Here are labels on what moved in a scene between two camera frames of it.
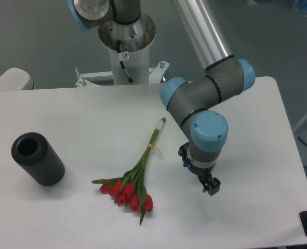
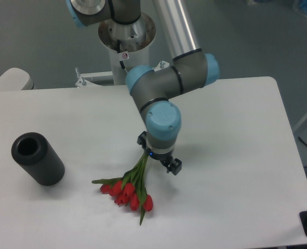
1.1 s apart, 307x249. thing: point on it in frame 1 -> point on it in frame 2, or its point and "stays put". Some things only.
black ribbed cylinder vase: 31,152 stays put
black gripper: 211,184 -> 176,165
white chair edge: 13,79 stays put
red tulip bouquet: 130,189 stays put
